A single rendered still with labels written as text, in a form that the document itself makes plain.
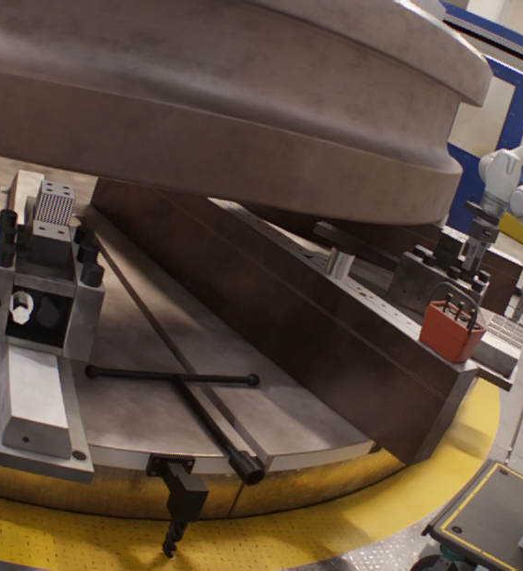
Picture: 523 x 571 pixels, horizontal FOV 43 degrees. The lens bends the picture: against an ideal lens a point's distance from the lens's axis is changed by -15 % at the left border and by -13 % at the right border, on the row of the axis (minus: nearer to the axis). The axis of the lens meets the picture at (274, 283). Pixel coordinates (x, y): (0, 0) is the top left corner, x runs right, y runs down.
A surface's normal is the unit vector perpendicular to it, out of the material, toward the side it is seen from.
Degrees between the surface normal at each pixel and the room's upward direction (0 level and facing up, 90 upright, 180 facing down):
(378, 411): 90
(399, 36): 90
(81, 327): 90
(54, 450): 90
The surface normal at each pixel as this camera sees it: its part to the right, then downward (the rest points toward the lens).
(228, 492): 0.50, 0.45
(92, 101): 0.32, 0.42
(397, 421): -0.70, -0.01
